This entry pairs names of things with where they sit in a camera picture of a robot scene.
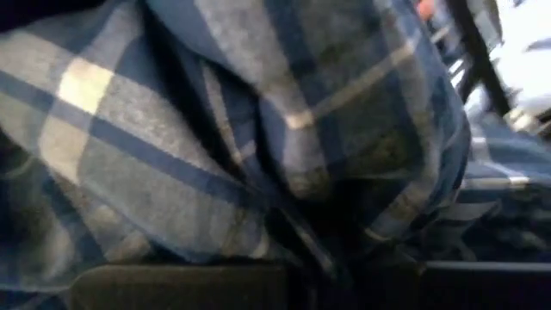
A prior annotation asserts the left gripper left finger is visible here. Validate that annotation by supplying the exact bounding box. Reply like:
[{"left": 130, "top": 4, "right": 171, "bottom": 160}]
[{"left": 68, "top": 263, "right": 288, "bottom": 310}]

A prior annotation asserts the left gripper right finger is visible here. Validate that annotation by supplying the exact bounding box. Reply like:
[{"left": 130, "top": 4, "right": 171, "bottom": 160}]
[{"left": 412, "top": 260, "right": 551, "bottom": 310}]

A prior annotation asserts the blue plaid flannel shirt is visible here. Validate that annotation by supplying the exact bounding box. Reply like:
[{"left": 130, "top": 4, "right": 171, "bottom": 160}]
[{"left": 0, "top": 0, "right": 551, "bottom": 310}]

